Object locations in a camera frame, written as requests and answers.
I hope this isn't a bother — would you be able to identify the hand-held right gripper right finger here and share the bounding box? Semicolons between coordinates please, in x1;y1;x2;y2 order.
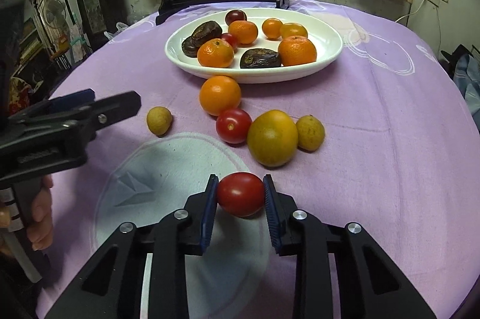
262;174;437;319

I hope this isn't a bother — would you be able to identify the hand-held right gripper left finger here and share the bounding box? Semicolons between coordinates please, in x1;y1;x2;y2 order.
45;174;219;319

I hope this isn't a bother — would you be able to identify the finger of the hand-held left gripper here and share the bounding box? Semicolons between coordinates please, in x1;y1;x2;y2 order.
49;91;142;134
9;89;95;124

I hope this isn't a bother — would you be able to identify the red cherry tomato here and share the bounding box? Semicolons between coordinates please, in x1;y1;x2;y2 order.
220;33;239;51
217;172;266;217
215;108;253;144

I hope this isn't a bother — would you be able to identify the dark wrinkled passion fruit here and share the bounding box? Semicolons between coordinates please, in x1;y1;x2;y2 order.
182;37;201;58
191;21;223;42
240;48;282;69

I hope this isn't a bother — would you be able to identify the large orange mandarin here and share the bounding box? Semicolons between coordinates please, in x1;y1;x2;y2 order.
197;38;235;68
278;35;317;67

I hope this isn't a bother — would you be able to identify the dark purple plum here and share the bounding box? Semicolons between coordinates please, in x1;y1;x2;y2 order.
225;10;247;25

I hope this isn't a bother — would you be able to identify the white oval plate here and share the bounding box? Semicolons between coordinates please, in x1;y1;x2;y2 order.
165;8;344;84

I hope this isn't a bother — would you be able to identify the small orange mandarin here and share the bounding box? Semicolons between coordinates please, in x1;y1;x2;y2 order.
262;18;284;40

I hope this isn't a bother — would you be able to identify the person's left hand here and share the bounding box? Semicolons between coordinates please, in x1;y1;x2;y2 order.
26;177;54;251

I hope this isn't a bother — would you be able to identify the small green-yellow kumquat left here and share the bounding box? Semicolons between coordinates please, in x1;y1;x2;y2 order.
146;106;173;137

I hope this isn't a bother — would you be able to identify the small green-yellow kumquat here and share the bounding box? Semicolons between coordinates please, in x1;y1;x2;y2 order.
296;115;325;151
146;106;173;137

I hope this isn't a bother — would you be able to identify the yellow-green mandarin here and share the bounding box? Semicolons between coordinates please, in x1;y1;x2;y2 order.
247;109;299;168

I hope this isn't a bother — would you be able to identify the white plastic bag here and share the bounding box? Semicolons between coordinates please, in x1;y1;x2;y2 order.
104;22;130;41

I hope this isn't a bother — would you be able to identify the small green-yellow kumquat right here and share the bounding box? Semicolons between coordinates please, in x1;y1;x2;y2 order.
296;115;325;151

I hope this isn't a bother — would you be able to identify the standing fan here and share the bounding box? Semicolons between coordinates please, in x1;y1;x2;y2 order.
43;0;68;29

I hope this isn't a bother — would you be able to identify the blue cloth pile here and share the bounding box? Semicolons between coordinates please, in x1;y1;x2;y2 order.
452;52;480;109

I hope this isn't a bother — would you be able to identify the white cable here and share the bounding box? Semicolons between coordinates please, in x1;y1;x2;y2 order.
394;0;428;25

